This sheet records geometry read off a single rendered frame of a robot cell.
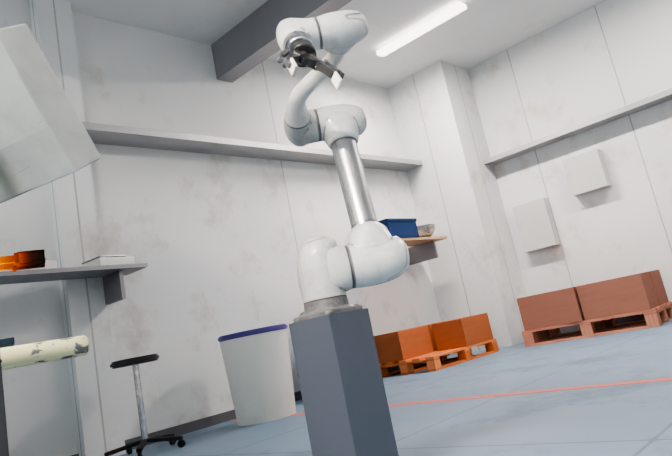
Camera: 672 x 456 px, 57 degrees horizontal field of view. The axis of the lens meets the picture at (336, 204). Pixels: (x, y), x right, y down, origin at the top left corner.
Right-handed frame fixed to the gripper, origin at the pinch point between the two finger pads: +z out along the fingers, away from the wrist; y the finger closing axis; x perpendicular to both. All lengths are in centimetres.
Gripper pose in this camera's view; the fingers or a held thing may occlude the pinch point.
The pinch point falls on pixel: (317, 77)
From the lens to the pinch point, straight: 173.8
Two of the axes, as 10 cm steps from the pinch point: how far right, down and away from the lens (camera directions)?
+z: 2.5, 5.4, -8.0
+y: -8.9, -1.9, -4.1
